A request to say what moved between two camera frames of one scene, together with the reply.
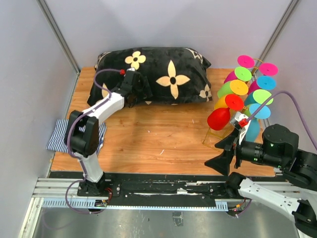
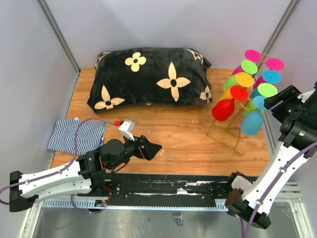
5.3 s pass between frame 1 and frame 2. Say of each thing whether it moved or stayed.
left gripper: moved
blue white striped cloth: stayed
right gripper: moved
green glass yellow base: moved
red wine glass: moved
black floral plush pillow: stayed
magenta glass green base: moved
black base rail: stayed
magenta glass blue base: moved
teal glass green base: moved
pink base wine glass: moved
